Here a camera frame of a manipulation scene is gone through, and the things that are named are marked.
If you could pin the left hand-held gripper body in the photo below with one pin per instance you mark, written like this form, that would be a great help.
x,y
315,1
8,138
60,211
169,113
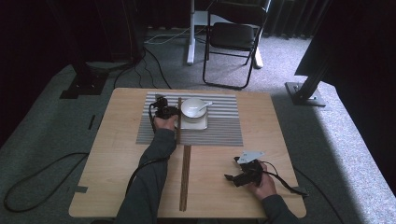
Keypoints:
x,y
162,109

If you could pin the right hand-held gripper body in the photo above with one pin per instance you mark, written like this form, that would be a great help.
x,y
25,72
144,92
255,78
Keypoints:
x,y
250,174

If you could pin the single brown wooden chopstick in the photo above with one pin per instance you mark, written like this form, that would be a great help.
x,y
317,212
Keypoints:
x,y
178,138
180,101

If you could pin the row of brown chopsticks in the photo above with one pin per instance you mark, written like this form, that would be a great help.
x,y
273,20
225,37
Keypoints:
x,y
185,177

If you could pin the person's left hand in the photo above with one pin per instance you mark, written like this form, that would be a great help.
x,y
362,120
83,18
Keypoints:
x,y
165,123

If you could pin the person's right hand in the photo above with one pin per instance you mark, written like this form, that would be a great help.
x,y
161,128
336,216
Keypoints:
x,y
267,186

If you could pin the white ceramic bowl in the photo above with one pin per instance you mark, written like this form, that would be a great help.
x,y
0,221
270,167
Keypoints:
x,y
190,109

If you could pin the white square plate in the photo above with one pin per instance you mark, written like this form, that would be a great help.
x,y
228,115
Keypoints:
x,y
199,126

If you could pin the grey striped placemat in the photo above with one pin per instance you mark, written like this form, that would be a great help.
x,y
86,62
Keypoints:
x,y
218,133

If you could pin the white ceramic spoon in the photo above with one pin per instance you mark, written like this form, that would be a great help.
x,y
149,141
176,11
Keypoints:
x,y
208,104

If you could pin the black tape strip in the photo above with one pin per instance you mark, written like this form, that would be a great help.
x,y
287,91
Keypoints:
x,y
91,122

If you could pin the black stand base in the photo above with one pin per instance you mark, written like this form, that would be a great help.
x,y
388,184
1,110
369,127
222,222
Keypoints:
x,y
84,87

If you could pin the black folding chair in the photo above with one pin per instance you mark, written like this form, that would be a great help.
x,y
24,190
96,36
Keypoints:
x,y
232,35

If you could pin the grey tape piece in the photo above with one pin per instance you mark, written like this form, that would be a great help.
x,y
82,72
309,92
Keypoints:
x,y
81,189

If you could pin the pleated dark curtain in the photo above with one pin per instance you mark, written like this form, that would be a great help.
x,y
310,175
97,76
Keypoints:
x,y
289,18

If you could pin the dark cloth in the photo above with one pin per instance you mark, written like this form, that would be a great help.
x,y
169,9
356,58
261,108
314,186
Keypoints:
x,y
358,46

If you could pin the metal stand with base plate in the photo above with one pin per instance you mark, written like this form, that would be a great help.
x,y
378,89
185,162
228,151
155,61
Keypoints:
x,y
311,101

